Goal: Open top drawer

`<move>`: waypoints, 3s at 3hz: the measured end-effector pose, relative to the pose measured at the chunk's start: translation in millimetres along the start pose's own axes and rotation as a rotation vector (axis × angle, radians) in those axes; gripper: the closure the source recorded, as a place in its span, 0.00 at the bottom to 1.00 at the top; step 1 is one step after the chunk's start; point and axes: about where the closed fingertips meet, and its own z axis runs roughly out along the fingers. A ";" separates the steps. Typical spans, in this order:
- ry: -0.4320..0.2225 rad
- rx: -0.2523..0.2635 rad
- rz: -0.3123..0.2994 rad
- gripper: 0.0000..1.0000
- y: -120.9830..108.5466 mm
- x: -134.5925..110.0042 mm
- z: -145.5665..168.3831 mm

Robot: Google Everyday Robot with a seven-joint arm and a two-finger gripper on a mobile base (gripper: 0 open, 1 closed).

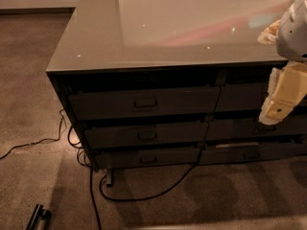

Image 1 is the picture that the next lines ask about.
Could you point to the black metal floor object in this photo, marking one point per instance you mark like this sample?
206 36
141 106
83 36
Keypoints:
40 218

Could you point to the grey drawer cabinet counter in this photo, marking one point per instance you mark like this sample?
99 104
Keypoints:
122 45

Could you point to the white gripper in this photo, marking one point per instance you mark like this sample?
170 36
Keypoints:
294 35

